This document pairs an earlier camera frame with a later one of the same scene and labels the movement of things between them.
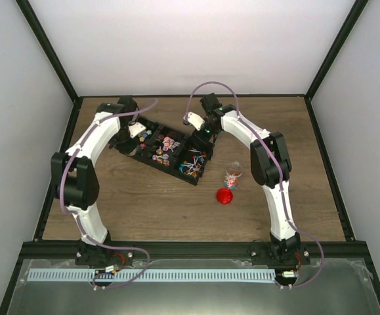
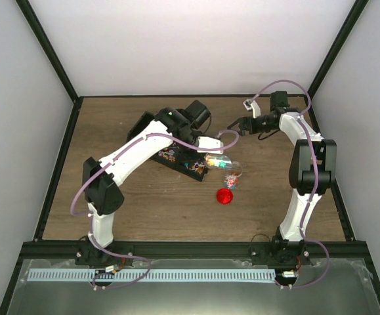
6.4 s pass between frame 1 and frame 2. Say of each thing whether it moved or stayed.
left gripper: moved
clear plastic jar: stayed
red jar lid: stayed
